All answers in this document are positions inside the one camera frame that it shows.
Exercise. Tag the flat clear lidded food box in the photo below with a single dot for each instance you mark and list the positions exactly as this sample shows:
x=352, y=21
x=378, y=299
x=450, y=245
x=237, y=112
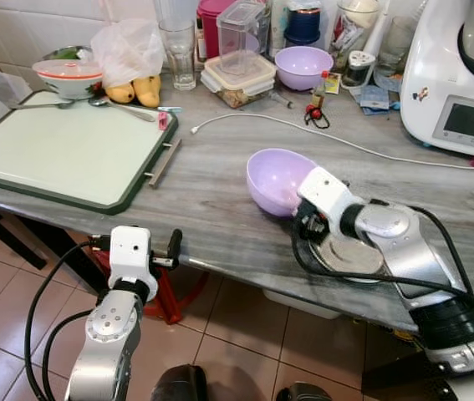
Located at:
x=238, y=77

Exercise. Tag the red-rimmed lidded white bowl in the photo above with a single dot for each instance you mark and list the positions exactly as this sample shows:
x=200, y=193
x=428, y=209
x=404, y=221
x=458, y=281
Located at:
x=68, y=77

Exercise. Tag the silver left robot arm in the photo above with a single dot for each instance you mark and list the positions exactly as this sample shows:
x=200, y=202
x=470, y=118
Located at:
x=107, y=334

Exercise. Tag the pink plastic container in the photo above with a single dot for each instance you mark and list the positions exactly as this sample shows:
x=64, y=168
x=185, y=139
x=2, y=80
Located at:
x=208, y=25

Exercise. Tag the small glass shaker jar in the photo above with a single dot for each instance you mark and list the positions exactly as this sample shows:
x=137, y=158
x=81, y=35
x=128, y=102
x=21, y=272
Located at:
x=359, y=71

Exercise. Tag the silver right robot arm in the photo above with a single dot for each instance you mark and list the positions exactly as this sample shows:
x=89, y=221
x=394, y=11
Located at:
x=425, y=267

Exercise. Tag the tall clear plastic container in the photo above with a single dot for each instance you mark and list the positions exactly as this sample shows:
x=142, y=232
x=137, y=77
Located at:
x=242, y=29

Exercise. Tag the white plastic bag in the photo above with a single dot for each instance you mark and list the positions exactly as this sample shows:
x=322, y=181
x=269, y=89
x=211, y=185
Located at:
x=128, y=50

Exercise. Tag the white kitchen machine with display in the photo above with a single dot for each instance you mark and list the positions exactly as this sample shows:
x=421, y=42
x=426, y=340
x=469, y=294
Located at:
x=437, y=75

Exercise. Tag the clear drinking glass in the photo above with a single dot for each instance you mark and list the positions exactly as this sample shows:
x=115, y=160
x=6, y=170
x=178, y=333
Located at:
x=179, y=54

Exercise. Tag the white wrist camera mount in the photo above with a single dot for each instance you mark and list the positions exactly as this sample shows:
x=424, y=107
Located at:
x=327, y=192
x=131, y=251

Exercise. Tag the grey round plate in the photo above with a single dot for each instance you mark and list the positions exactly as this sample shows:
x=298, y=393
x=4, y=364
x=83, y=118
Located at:
x=349, y=257

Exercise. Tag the red metal stand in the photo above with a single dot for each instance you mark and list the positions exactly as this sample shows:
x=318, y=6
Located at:
x=170, y=296

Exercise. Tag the metal spoon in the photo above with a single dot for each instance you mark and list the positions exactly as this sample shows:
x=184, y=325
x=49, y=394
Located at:
x=103, y=103
x=44, y=105

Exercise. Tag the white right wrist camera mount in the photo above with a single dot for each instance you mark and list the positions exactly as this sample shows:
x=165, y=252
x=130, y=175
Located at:
x=327, y=192

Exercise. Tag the black robot leg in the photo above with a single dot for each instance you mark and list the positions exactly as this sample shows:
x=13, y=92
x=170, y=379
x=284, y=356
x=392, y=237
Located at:
x=180, y=384
x=303, y=393

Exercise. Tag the lilac plastic bowl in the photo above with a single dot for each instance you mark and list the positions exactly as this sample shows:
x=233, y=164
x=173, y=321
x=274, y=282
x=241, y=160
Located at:
x=303, y=67
x=274, y=180

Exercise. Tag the yellow mango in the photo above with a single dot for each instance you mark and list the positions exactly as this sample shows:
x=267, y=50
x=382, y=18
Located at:
x=120, y=93
x=147, y=91

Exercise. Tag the black robot right leg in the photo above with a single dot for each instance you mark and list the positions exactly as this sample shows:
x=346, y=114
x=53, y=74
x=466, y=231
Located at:
x=303, y=393

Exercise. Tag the black robot left leg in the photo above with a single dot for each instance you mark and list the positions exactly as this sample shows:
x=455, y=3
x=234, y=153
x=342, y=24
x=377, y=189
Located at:
x=180, y=384

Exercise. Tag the green-rimmed white tray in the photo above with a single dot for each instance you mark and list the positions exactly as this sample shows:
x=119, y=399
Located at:
x=61, y=150

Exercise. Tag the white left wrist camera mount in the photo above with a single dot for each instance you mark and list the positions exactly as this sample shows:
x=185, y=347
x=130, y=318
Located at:
x=131, y=251

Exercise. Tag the small brown sauce bottle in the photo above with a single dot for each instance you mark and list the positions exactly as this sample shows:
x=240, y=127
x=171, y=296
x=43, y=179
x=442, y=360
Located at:
x=319, y=92

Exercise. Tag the dark blue jar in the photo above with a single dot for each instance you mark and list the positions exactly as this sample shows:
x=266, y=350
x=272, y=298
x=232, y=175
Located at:
x=303, y=25

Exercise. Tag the pink clip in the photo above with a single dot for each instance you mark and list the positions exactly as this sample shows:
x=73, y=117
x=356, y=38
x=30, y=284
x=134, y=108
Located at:
x=163, y=121

